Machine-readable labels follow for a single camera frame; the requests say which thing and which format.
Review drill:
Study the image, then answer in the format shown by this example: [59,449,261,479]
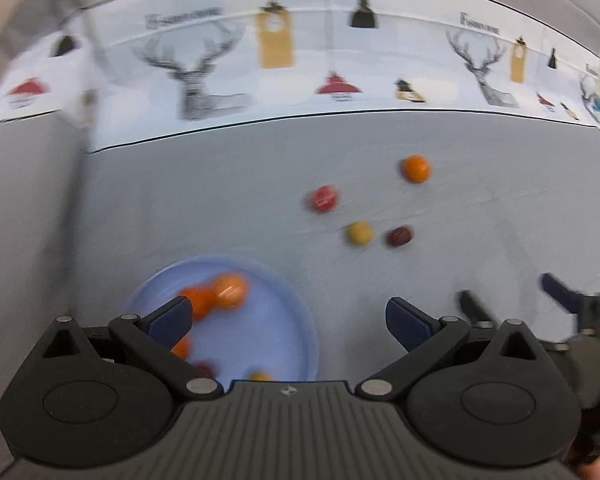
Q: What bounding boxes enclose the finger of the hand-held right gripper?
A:
[540,272,584,317]
[458,290,497,331]

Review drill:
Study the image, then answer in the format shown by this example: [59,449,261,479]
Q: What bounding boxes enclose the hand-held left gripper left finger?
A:
[30,296,226,402]

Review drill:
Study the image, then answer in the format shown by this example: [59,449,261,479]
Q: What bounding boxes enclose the pale orange round fruit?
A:
[211,272,251,311]

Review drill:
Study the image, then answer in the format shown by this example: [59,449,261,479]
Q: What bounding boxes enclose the grey printed blanket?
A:
[0,0,600,461]

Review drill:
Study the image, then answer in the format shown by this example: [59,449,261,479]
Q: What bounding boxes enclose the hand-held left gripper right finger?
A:
[355,297,551,402]

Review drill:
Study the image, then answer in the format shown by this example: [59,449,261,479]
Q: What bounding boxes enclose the blue plate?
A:
[122,255,322,386]

